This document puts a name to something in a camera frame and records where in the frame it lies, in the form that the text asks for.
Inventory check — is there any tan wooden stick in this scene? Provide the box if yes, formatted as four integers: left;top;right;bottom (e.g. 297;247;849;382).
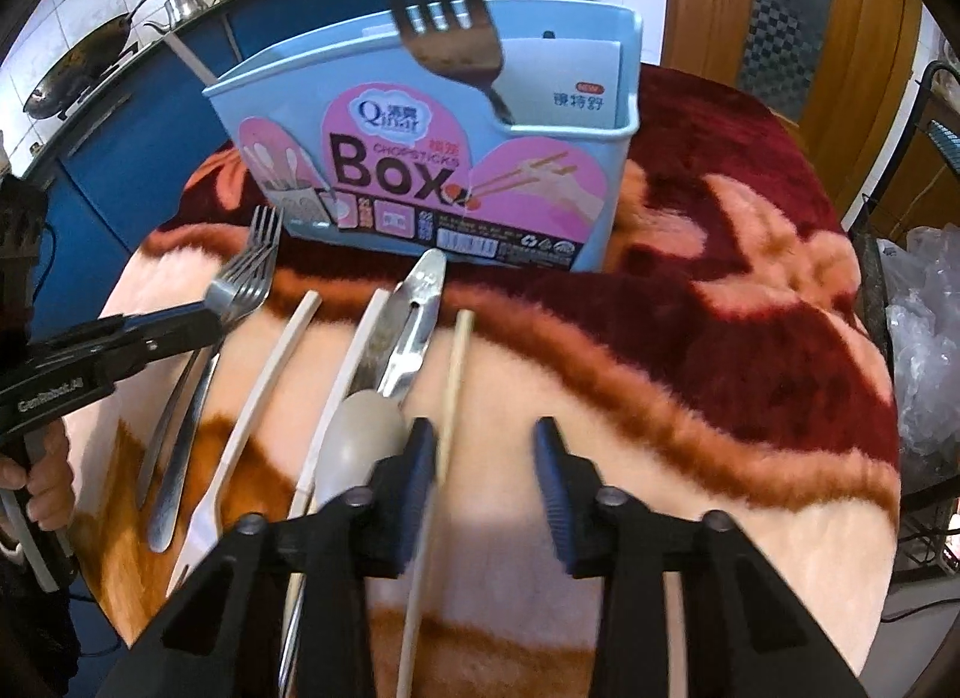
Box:
169;31;218;85

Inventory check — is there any person's left forearm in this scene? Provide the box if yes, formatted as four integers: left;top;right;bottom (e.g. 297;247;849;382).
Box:
0;540;83;698

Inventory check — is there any steel fork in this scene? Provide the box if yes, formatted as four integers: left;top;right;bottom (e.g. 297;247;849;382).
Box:
136;205;284;508
366;0;518;125
146;259;260;555

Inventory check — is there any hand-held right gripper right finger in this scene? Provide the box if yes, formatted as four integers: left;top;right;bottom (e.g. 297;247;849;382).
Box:
532;417;863;698

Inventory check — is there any cream plastic knife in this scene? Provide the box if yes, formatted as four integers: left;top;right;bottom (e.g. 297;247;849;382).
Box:
166;291;323;594

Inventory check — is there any crumpled clear plastic bag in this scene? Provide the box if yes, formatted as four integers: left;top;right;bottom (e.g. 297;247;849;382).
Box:
877;222;960;497

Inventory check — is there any person's left hand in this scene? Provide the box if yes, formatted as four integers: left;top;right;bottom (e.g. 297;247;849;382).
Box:
0;452;76;553

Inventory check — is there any cream plastic stick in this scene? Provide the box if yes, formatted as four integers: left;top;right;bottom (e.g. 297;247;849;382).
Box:
287;287;392;519

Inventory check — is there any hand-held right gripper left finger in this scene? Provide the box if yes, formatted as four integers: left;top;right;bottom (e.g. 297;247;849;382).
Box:
131;417;441;698

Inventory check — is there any black wok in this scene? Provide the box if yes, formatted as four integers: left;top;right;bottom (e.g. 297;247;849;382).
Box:
22;0;209;122

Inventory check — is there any blue kitchen cabinet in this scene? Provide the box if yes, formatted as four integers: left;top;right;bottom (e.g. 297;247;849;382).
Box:
0;0;605;309

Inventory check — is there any wooden chopstick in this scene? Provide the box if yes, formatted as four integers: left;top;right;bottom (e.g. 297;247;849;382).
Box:
401;309;475;698

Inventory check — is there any steel kettle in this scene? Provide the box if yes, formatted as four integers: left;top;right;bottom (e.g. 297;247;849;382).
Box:
144;0;222;32

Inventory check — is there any white paper card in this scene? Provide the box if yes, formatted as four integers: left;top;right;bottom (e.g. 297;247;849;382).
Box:
499;34;623;133

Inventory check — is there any printed plush blanket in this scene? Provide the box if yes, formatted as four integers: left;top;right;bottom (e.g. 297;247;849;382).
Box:
64;64;901;698

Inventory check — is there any grey spoon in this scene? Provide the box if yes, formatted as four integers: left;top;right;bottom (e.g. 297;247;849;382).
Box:
311;389;410;512

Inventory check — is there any blue plastic utensil box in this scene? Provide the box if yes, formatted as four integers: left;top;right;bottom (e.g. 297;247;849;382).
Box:
204;0;642;272

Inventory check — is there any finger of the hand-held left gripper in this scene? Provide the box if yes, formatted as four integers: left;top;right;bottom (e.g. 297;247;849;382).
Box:
101;300;226;353
96;327;227;386

